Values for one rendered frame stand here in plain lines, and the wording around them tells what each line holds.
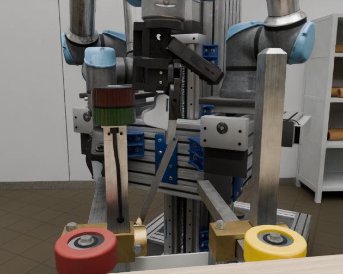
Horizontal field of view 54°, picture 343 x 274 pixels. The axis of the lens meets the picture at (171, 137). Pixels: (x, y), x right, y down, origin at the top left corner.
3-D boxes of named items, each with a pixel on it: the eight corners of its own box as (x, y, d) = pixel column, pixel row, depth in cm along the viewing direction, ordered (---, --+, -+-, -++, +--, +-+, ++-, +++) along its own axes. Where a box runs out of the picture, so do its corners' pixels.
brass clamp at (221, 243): (207, 246, 62) (208, 220, 61) (276, 241, 64) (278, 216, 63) (216, 265, 56) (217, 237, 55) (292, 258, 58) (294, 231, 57)
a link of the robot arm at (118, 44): (137, 66, 128) (136, 29, 125) (102, 66, 123) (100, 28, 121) (130, 67, 139) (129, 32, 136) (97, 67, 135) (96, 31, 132)
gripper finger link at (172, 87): (165, 117, 61) (166, 69, 60) (174, 117, 61) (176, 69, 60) (168, 120, 56) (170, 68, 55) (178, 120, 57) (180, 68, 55)
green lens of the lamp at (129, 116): (93, 119, 50) (93, 104, 49) (134, 118, 51) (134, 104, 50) (90, 125, 44) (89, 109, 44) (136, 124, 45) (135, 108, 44)
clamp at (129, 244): (66, 251, 58) (65, 224, 57) (145, 246, 60) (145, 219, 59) (60, 271, 52) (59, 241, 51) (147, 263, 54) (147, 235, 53)
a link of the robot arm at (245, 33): (236, 66, 117) (238, 25, 115) (273, 66, 109) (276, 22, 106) (218, 66, 108) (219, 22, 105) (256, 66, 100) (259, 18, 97)
